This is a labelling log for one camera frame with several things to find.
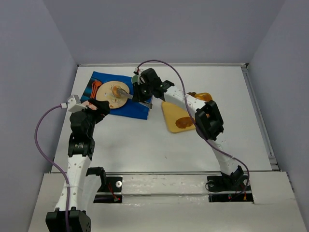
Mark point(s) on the orange plastic fork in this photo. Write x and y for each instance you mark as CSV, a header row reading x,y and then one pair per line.
x,y
93,89

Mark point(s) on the beige round plate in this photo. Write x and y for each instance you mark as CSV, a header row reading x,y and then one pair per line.
x,y
104,93

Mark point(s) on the small round bread roll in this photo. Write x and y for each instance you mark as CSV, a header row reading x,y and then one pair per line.
x,y
116,90

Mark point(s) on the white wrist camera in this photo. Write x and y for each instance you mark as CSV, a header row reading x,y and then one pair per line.
x,y
138,71
73,104

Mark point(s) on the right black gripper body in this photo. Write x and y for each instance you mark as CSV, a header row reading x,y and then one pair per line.
x,y
141,94

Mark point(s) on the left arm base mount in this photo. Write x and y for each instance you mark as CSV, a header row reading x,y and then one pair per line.
x,y
111,192

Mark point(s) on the green cup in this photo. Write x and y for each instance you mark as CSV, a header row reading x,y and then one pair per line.
x,y
135,80

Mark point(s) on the metal tongs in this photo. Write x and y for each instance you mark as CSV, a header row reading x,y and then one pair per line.
x,y
122,92

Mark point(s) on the flat glazed pastry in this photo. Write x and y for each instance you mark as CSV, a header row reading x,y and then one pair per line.
x,y
184,122

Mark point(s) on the orange plastic spoon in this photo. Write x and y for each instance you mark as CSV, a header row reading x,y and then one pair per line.
x,y
99,84

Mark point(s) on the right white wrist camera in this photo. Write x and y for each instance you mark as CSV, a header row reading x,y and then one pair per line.
x,y
138,71

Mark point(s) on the chocolate croissant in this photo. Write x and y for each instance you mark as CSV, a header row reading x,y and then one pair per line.
x,y
192,93

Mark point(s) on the orange bun at tray edge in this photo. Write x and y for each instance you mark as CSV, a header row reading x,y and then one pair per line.
x,y
204,96

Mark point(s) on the yellow tray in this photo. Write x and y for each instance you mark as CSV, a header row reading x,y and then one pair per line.
x,y
171,113

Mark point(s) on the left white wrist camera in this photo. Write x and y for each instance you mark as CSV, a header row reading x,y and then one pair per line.
x,y
73,104

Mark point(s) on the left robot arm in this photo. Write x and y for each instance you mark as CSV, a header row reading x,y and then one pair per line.
x,y
81,181

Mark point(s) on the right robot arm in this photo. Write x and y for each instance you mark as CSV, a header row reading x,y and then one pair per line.
x,y
205,116

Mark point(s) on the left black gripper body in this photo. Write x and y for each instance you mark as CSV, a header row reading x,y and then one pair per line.
x,y
101,107

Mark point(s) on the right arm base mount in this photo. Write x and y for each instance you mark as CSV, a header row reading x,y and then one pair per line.
x,y
219,192

